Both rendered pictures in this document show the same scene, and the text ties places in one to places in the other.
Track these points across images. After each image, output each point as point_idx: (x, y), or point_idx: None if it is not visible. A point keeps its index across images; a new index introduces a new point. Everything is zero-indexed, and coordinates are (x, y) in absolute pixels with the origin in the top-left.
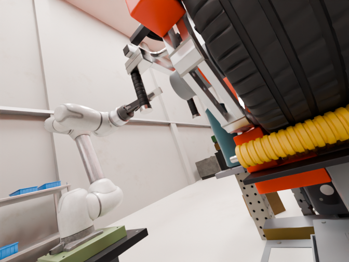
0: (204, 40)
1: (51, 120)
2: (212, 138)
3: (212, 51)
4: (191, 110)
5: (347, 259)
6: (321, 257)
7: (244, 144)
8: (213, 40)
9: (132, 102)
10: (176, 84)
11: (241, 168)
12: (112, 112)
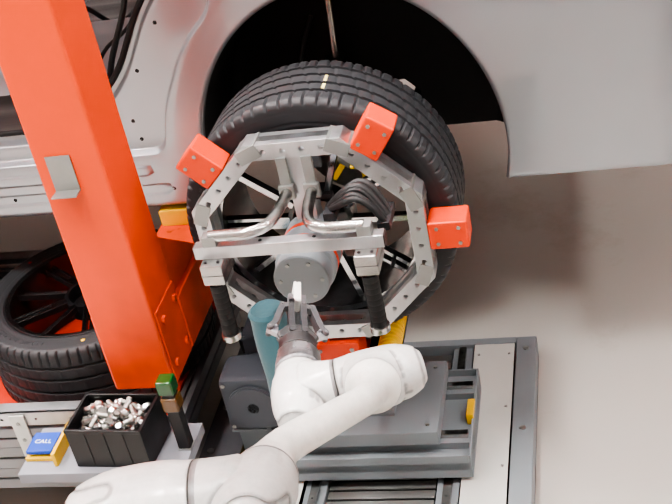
0: (447, 263)
1: (291, 465)
2: (172, 386)
3: (446, 270)
4: (234, 323)
5: (371, 420)
6: (367, 432)
7: (393, 341)
8: (450, 265)
9: (321, 321)
10: (331, 280)
11: (202, 428)
12: (318, 355)
